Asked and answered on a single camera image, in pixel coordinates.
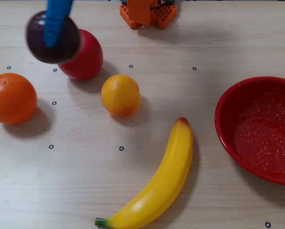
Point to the red apple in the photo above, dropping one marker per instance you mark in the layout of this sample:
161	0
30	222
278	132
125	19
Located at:
90	59

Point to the orange robot base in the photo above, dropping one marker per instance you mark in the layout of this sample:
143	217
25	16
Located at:
166	15

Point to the red speckled bowl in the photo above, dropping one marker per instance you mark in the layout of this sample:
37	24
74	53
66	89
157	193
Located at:
261	133

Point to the orange fruit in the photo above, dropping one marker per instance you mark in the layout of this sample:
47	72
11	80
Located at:
12	98

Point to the yellow banana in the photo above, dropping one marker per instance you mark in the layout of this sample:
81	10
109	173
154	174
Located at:
161	176

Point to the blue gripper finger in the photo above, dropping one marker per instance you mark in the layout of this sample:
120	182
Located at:
55	21

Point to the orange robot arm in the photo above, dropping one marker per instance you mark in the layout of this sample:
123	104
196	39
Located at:
140	12

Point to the dark purple plum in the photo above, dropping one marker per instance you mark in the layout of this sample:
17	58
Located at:
68	45

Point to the yellow round fruit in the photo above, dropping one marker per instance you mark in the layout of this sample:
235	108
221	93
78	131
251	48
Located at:
120	96

